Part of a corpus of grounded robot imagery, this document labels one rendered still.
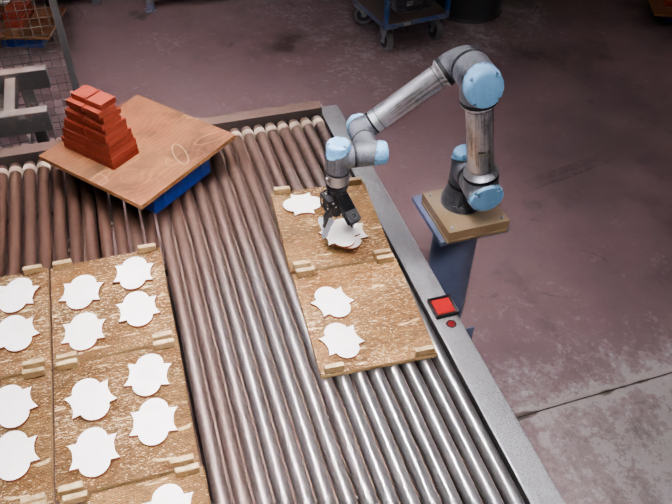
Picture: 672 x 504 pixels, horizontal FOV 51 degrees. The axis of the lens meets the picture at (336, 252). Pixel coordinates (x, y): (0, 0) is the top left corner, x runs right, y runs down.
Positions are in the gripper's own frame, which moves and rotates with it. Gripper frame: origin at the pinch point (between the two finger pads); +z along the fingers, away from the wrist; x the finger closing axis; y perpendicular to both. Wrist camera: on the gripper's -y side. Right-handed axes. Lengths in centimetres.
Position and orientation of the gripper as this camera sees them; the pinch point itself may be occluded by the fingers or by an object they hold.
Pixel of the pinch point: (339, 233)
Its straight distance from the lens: 237.5
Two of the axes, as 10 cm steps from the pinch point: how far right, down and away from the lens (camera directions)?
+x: -8.7, 3.3, -3.6
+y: -4.9, -6.1, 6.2
